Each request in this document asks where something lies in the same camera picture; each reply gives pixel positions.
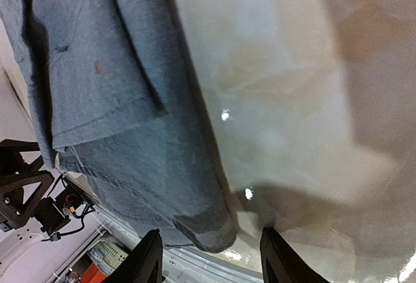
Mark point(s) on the grey button-up shirt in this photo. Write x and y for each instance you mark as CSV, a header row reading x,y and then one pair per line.
x,y
112,96

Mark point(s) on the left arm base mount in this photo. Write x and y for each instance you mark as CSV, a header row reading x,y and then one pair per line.
x,y
64,202

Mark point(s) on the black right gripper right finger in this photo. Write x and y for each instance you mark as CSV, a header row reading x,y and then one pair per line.
x,y
281,264

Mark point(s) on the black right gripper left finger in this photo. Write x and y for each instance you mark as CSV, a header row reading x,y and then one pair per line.
x,y
143,264

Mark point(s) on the aluminium front rail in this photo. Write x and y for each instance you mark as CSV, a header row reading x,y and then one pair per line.
x,y
239,263

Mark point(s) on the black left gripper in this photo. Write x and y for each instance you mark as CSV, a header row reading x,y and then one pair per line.
x,y
22,184

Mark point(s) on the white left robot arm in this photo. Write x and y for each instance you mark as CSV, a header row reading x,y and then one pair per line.
x,y
19,241

